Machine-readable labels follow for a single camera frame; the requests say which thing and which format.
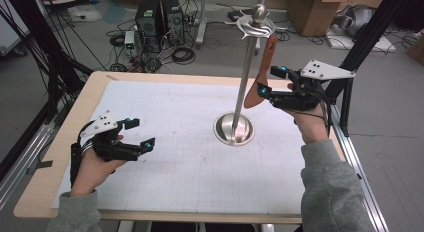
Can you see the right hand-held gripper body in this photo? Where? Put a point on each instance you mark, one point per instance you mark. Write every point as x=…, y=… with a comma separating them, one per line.
x=300, y=98

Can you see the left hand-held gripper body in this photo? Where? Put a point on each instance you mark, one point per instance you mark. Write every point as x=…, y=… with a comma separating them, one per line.
x=100, y=123

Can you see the wooden rice spatula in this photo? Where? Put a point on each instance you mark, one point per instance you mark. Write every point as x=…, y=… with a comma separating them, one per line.
x=253, y=98

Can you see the metal utensil stand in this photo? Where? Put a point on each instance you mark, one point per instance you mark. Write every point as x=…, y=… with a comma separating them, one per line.
x=245, y=75

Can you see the person's right hand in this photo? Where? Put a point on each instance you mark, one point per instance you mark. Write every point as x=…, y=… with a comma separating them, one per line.
x=311, y=125

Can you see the person's left hand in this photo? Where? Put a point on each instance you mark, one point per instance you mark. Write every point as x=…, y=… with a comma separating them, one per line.
x=88, y=175

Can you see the white grid mat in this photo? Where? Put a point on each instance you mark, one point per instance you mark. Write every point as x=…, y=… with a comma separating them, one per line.
x=166, y=108

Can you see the open cardboard box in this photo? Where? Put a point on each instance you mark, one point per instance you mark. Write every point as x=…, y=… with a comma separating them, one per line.
x=310, y=15

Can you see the small grey power supply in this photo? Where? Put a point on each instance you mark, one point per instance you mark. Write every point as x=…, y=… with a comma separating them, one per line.
x=129, y=42

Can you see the grey metal stand leg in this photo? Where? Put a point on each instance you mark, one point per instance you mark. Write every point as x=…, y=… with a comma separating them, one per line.
x=201, y=28

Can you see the grey plastic appliance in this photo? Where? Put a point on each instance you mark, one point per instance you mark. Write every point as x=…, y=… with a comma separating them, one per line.
x=356, y=20

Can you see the white foam board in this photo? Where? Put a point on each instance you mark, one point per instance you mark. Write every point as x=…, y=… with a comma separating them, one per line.
x=376, y=45

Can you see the black computer tower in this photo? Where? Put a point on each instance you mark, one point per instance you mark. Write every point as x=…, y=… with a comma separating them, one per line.
x=174, y=22
x=148, y=22

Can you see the small cardboard box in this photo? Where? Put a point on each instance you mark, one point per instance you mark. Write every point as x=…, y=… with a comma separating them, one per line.
x=417, y=50

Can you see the white cart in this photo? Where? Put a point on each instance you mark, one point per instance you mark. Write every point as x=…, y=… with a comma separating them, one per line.
x=10, y=32

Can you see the black frame strut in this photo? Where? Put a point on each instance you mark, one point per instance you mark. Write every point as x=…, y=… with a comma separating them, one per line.
x=363, y=42
x=43, y=42

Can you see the aluminium rail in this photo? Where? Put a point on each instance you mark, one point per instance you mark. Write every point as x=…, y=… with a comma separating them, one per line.
x=373, y=205
x=20, y=165

